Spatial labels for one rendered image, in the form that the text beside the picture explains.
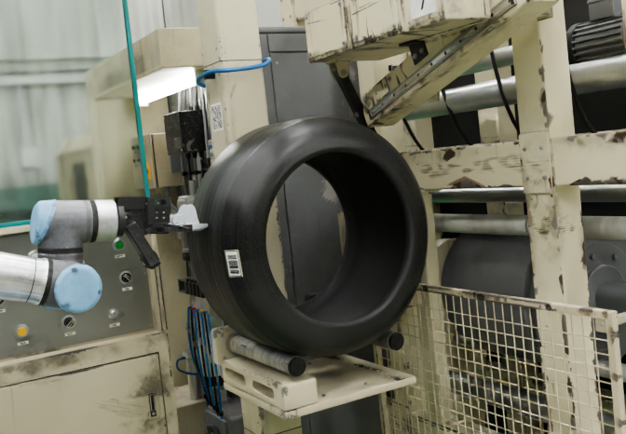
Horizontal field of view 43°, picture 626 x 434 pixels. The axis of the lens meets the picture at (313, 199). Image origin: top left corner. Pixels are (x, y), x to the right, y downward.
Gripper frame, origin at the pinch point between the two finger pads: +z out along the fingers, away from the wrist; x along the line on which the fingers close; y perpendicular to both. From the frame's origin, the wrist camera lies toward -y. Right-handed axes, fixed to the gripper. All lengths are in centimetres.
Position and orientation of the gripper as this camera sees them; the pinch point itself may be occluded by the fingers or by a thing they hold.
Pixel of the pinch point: (202, 228)
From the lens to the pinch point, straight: 180.5
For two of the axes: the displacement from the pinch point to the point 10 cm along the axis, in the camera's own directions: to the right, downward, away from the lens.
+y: -0.1, -10.0, 0.0
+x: -4.9, 0.1, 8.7
